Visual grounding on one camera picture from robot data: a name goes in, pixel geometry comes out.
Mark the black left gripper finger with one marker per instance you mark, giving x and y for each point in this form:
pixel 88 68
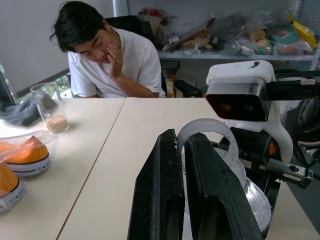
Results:
pixel 156 185

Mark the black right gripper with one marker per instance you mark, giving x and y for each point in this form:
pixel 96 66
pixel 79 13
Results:
pixel 255 147

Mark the clear glass cup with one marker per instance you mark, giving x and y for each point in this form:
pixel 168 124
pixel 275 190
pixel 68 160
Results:
pixel 47 100

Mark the person's bare hand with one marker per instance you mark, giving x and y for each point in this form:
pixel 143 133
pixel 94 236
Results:
pixel 115 61

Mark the tan grains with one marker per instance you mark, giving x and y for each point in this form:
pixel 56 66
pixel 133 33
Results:
pixel 56 123

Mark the clear plastic bag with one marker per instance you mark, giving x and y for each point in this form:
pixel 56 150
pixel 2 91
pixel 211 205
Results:
pixel 47 138

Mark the person in white shirt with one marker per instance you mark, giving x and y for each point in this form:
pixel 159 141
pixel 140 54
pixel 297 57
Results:
pixel 140 62

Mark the orange canvas sneaker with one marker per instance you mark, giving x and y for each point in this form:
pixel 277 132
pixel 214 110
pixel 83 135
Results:
pixel 27 152
pixel 7 181

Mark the grey metal shelf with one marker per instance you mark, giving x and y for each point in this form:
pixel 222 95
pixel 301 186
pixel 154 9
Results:
pixel 200 55

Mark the grey cloth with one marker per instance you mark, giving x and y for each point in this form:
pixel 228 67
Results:
pixel 22 112

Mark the pile of bagged toys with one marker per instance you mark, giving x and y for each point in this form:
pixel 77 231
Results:
pixel 252 35

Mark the wrapped flower bouquet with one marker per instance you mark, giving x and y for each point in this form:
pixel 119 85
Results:
pixel 155 22

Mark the black office chair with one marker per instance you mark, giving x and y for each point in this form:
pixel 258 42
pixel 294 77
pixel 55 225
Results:
pixel 130 23

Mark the yellow plastic package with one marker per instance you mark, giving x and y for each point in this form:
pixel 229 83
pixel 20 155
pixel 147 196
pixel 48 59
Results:
pixel 303 31

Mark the dark screen edge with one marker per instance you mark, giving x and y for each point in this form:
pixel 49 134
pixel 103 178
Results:
pixel 6 87

